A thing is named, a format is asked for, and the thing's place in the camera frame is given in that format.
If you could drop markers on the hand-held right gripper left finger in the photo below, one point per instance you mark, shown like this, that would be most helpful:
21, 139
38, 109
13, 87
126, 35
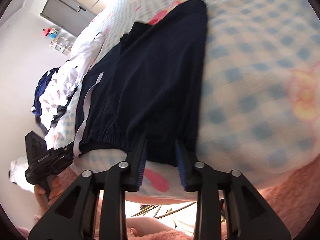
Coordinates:
141, 170

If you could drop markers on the grey door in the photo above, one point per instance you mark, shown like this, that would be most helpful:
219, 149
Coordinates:
65, 7

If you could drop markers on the navy jacket with white stripes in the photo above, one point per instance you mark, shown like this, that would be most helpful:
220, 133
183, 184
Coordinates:
58, 116

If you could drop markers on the blue elastic-waist garment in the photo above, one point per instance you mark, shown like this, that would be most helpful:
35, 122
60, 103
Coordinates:
41, 87

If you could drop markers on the pile of navy white clothes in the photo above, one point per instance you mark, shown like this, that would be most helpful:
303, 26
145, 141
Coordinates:
75, 62

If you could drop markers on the pink fluffy pajamas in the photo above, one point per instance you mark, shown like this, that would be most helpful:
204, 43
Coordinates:
287, 192

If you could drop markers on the person's bare leg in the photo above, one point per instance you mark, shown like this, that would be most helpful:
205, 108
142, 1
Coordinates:
150, 226

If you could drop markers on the checkered cartoon printed blanket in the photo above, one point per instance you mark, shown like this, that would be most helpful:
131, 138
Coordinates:
250, 80

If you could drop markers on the person's left hand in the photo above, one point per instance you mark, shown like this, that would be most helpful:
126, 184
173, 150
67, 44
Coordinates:
55, 188

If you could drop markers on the navy pants with white stripes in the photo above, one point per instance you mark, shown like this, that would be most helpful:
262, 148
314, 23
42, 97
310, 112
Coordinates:
150, 80

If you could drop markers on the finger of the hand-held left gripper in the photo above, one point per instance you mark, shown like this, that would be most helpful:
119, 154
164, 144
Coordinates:
66, 155

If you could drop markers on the small white shelf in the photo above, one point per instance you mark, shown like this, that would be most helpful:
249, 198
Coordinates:
61, 45

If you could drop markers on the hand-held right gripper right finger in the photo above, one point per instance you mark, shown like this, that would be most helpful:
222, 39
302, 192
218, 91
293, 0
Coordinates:
180, 170

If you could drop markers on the blue and red plush toy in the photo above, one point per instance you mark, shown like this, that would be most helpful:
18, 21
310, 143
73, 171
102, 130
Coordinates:
50, 32

